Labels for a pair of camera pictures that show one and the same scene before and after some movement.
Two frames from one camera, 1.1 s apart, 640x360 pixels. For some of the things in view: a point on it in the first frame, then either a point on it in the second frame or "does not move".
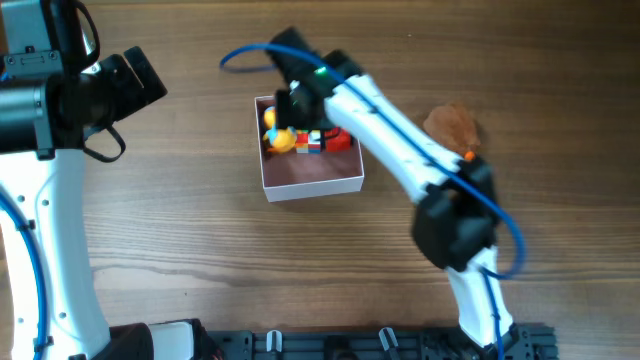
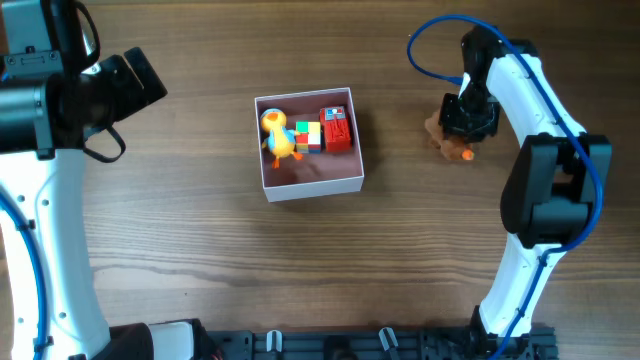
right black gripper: (284, 118) → (452, 126)
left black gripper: (133, 92) does not move
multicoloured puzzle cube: (308, 141) does not move
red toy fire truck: (337, 140) does not move
